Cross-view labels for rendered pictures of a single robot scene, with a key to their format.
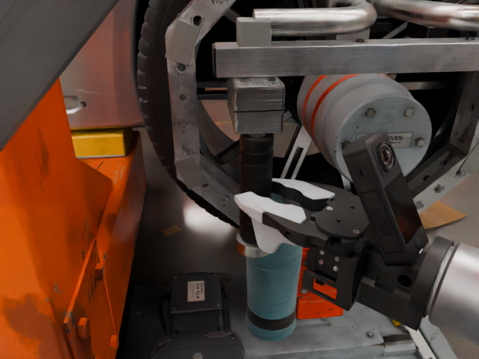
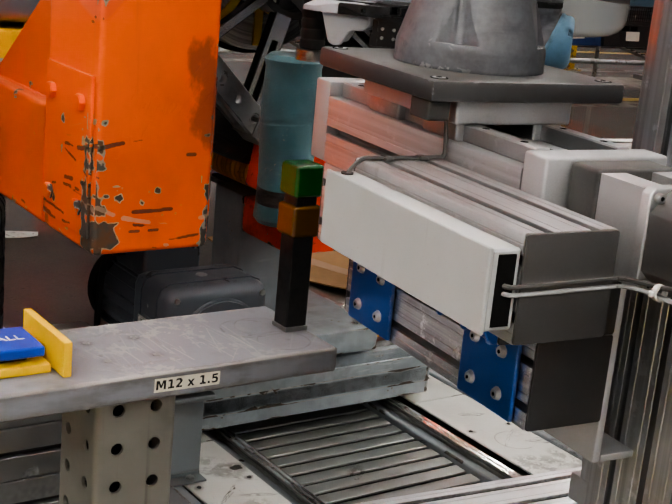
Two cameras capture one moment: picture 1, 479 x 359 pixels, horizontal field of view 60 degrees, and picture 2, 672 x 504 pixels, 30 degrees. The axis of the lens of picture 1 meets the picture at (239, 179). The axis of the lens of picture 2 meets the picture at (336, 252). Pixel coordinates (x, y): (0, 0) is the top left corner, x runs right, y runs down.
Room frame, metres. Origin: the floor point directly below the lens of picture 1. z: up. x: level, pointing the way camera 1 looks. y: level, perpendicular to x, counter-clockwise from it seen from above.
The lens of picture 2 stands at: (-1.16, 0.80, 0.96)
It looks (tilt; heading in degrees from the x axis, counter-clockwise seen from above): 15 degrees down; 330
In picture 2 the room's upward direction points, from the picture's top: 5 degrees clockwise
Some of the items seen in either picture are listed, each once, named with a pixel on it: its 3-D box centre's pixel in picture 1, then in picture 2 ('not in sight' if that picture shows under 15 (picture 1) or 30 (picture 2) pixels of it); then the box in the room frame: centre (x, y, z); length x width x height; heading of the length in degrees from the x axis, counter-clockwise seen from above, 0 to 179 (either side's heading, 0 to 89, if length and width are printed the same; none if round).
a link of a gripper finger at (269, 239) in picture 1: (266, 228); (335, 23); (0.36, -0.03, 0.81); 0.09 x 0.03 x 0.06; 60
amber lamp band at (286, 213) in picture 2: not in sight; (298, 218); (0.15, 0.11, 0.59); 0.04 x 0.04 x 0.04; 6
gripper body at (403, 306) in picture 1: (371, 258); (413, 32); (0.31, -0.13, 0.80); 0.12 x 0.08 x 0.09; 51
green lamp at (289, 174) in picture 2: not in sight; (302, 178); (0.15, 0.11, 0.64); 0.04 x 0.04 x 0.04; 6
